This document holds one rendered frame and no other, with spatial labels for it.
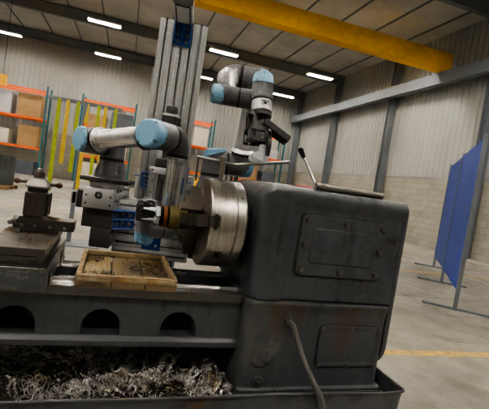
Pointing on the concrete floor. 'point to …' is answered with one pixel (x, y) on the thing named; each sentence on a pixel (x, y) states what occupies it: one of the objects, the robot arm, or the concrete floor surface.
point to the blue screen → (458, 221)
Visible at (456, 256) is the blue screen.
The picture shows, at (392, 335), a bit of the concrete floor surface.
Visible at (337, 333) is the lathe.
